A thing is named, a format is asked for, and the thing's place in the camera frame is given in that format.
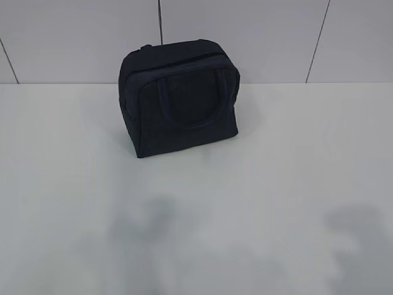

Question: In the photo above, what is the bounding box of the navy blue lunch bag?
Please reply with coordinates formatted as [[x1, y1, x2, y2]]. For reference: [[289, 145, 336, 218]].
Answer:
[[118, 39, 240, 158]]

